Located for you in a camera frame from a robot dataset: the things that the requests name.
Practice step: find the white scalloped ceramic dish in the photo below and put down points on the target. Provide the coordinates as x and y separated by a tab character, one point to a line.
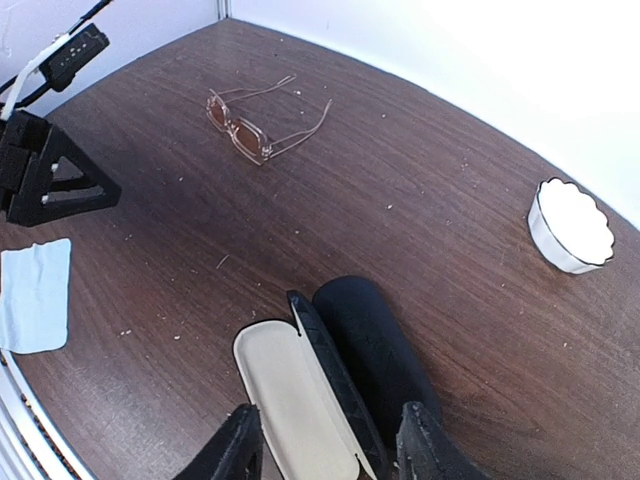
568	228

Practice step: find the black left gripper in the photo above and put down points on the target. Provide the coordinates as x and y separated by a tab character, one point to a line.
46	176

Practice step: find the black woven glasses case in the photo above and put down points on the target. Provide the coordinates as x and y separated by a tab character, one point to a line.
314	420

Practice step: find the aluminium left corner post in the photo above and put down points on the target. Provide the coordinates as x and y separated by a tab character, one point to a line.
223	9

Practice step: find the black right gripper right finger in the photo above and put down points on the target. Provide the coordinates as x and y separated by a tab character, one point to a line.
425	451

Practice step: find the light blue cloth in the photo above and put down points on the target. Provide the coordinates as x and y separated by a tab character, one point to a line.
35	297

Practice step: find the aluminium front frame rail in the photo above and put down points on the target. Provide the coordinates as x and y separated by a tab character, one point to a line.
31	445

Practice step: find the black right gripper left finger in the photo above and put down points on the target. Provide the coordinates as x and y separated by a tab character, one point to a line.
234	452

